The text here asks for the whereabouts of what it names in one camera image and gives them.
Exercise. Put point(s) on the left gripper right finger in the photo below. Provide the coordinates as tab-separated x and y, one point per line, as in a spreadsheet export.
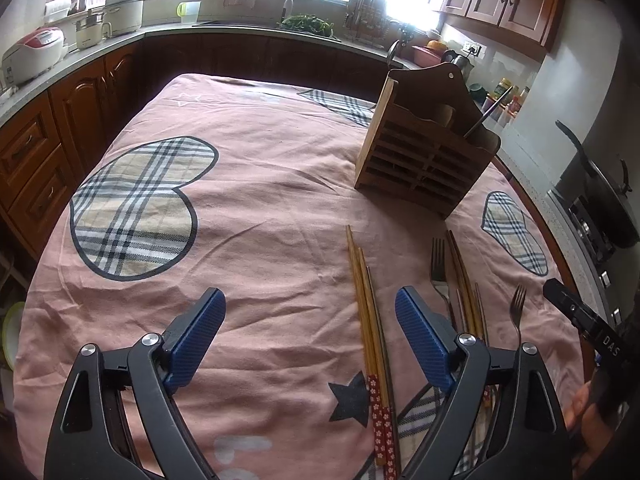
526	436

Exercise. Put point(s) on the wooden utensil holder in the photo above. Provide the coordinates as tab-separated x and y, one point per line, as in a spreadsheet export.
426	142

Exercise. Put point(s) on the green leafy vegetables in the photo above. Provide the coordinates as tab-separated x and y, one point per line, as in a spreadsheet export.
308	24

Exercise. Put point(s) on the gas stove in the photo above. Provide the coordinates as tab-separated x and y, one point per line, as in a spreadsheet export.
596	249

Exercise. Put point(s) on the steel fork right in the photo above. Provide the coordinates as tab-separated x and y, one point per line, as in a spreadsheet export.
516	310

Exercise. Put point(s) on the white red rice cooker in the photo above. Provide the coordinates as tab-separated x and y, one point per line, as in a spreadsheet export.
32	55

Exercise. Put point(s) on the steel utensil handle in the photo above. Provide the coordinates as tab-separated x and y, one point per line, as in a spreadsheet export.
489	111

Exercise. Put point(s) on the steel electric kettle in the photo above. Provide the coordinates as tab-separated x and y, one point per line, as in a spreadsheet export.
461	61

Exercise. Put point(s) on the pink heart-patterned tablecloth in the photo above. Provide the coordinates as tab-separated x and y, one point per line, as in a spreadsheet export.
248	188

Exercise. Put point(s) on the pink basin with orange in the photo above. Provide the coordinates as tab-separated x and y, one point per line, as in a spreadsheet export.
430	54

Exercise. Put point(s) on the dark wooden chopstick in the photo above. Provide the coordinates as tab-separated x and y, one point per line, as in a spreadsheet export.
386	368

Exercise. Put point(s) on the white tall cooker pot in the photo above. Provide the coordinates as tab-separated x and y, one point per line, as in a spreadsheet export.
124	16

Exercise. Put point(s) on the lower wooden counter cabinets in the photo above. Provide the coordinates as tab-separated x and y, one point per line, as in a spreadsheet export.
54	136

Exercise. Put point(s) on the steel fork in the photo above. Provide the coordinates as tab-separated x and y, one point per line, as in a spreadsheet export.
516	310
439	278

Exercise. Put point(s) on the brown chopstick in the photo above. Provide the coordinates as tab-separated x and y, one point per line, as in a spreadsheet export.
481	312
471	319

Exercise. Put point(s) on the wire dish rack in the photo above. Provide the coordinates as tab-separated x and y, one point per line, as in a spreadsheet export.
366	19

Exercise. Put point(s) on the black wok pan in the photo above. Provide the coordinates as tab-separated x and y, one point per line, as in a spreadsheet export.
608	201

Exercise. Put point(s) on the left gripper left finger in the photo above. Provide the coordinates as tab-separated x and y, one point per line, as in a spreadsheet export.
90	436

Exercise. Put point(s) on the steel fork left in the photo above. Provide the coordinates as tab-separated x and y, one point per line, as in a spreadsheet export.
439	278

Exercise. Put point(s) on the small white blender appliance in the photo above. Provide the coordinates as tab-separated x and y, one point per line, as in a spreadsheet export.
91	30

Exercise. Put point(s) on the condiment bottles group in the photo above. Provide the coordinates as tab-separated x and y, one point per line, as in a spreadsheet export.
510	101

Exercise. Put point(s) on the right hand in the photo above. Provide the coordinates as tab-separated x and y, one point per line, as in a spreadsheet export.
608	452

